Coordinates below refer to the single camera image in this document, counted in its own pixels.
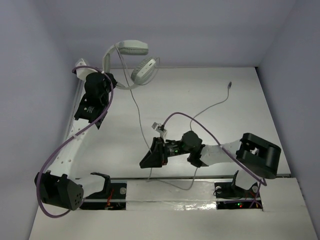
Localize aluminium rail left edge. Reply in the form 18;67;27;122
63;80;85;141

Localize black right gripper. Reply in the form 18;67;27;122
139;136;192;167

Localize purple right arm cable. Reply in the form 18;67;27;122
162;112;268;208

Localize silver foil covered panel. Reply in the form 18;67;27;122
125;180;217;211

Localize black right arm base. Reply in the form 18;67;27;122
213;170;263;210

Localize grey headphone cable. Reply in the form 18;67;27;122
115;44;234;191

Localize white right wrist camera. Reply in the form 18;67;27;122
151;122;167;139

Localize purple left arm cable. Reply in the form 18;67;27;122
36;65;116;219

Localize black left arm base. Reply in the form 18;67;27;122
79;172;127;211

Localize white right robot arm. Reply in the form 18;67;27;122
139;130;281;197

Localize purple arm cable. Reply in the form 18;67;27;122
162;112;268;208
36;65;116;219

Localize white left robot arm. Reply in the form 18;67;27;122
34;72;117;219

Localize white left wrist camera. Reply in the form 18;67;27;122
75;58;97;82

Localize white grey headphones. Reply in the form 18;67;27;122
102;39;159;91

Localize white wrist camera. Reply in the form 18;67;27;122
151;122;167;139
75;58;97;82

